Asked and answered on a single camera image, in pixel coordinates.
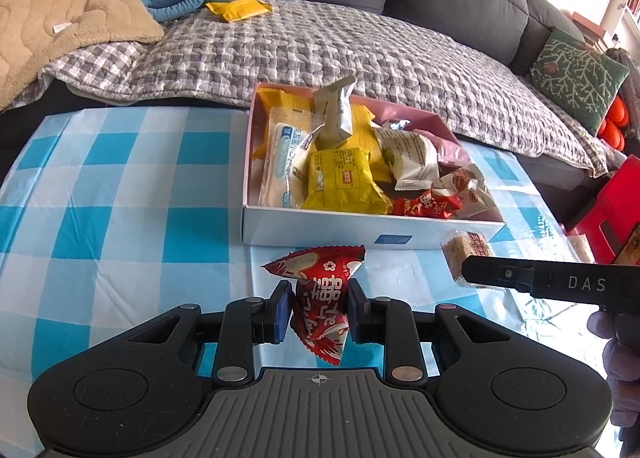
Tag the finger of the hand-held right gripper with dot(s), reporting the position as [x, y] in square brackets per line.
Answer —
[495, 272]

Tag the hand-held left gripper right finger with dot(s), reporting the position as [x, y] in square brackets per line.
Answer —
[357, 313]

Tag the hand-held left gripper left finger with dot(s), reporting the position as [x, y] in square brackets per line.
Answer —
[281, 313]

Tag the clear nougat packet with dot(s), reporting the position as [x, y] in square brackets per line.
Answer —
[465, 250]

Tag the red white candy packet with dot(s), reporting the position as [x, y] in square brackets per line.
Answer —
[320, 298]
[427, 203]

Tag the pink cardboard box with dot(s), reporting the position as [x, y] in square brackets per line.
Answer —
[310, 230]

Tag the clear packet red round label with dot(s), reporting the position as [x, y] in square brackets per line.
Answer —
[467, 188]

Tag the pink wafer packet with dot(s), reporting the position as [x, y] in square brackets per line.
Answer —
[452, 151]

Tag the small yellow packet red label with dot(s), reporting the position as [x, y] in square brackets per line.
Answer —
[340, 183]

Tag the white packet grey text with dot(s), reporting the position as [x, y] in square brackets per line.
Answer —
[412, 158]

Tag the white packet blue print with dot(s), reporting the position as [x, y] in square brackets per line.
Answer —
[282, 163]

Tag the large yellow snack packet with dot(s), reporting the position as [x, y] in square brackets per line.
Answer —
[275, 99]
[367, 138]

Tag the person's right hand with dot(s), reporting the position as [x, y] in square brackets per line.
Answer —
[622, 378]

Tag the floral cloth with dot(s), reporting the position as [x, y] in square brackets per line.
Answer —
[582, 248]

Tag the dark brown box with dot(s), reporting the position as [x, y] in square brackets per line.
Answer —
[629, 248]

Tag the red plastic stool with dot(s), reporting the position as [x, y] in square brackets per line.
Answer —
[607, 208]

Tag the orange plush toy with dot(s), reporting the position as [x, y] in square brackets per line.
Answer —
[614, 123]

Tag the blue checked tablecloth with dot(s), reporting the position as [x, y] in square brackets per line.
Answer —
[125, 213]

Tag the green patterned cushion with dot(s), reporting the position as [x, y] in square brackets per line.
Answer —
[580, 78]

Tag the dark clothing pile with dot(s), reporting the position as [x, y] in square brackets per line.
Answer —
[625, 73]

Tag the grey checked quilt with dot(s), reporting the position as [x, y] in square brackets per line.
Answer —
[400, 53]

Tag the reddish books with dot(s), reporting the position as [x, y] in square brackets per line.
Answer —
[590, 28]

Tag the white bookshelf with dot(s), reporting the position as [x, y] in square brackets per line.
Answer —
[631, 3]

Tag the flat yellow packet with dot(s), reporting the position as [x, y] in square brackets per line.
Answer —
[240, 8]

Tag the beige fleece blanket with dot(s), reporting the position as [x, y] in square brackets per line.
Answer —
[60, 3]

